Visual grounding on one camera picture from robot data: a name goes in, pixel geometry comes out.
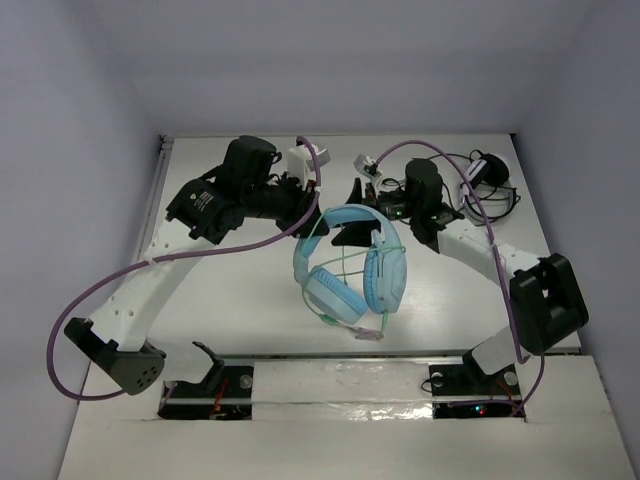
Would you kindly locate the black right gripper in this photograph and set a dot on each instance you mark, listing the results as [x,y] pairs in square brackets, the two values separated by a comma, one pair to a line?
[359,233]

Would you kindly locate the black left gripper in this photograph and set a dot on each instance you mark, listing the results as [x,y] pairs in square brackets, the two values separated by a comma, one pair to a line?
[304,209]

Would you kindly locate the light blue headphones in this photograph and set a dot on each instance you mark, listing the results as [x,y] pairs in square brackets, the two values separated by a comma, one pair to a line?
[341,290]

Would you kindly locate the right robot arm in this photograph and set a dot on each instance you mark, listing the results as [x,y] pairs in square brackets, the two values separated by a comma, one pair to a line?
[544,302]

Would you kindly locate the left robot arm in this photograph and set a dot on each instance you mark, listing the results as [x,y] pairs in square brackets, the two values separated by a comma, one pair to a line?
[254,198]

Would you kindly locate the white black headphones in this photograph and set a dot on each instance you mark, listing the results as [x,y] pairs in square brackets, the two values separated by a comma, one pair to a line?
[489,186]

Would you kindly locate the white front cover panel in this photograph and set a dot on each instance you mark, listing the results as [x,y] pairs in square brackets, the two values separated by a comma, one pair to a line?
[340,390]

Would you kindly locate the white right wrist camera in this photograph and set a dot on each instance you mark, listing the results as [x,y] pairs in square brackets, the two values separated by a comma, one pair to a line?
[367,167]

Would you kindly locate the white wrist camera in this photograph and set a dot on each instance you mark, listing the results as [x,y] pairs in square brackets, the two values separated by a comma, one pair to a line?
[367,167]
[299,163]

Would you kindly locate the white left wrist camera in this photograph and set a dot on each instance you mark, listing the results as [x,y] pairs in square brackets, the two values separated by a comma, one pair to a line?
[299,163]

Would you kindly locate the aluminium side rail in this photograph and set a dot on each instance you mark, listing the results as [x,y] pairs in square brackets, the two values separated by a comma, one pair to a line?
[151,207]

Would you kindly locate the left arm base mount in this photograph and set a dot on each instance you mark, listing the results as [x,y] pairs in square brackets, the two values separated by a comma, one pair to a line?
[223,394]

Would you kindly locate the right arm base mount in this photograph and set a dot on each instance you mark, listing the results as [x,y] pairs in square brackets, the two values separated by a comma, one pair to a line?
[463,391]

